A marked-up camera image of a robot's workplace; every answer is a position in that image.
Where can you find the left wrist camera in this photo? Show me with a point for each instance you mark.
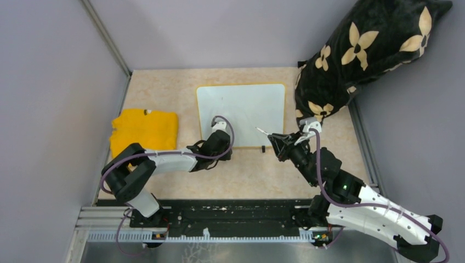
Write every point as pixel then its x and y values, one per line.
pixel 220 126

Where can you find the white marker pen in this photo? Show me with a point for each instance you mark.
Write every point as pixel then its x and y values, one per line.
pixel 262 131

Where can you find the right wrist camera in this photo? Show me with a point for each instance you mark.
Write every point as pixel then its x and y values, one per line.
pixel 310 127

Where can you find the yellow folded cloth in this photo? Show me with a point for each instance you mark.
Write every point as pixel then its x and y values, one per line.
pixel 155 130

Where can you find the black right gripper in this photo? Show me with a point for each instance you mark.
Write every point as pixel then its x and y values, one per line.
pixel 282 143

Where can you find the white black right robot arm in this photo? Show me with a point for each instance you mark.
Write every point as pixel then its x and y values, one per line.
pixel 346 201

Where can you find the white whiteboard yellow rim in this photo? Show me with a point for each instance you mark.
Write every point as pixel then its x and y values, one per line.
pixel 247 107

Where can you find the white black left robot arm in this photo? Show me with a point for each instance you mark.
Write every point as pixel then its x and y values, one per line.
pixel 126 175

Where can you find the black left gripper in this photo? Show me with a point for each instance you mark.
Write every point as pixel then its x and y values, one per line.
pixel 227 156

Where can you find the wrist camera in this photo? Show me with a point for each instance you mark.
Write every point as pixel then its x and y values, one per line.
pixel 310 127
pixel 220 126

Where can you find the black floral pillow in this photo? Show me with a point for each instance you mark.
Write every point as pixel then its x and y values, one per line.
pixel 374 38

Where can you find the aluminium frame post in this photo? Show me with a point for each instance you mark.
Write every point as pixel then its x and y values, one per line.
pixel 105 36

